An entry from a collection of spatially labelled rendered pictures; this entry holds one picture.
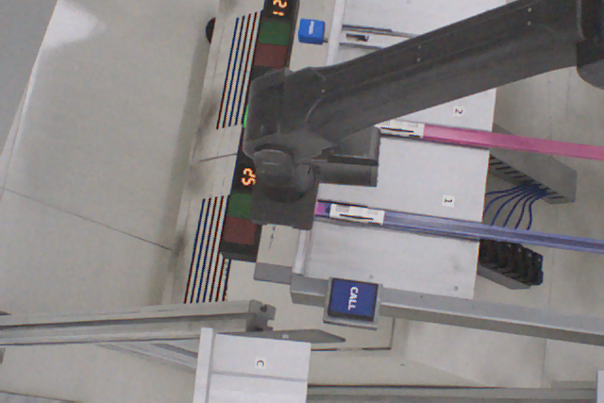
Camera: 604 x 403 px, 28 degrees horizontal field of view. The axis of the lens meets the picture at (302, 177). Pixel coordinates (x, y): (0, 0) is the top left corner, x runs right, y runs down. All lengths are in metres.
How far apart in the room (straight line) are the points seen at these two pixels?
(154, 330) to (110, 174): 0.60
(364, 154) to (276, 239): 0.73
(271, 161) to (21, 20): 0.34
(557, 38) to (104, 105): 1.29
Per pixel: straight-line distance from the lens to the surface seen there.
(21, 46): 1.30
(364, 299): 1.29
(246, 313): 1.41
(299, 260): 1.33
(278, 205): 1.26
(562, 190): 1.87
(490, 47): 0.94
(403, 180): 1.37
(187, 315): 1.48
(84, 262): 2.03
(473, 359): 1.74
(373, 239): 1.35
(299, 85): 1.07
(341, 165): 1.16
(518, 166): 1.78
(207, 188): 2.04
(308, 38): 1.43
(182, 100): 2.20
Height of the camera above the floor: 1.67
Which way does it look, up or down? 45 degrees down
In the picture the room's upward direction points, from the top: 81 degrees clockwise
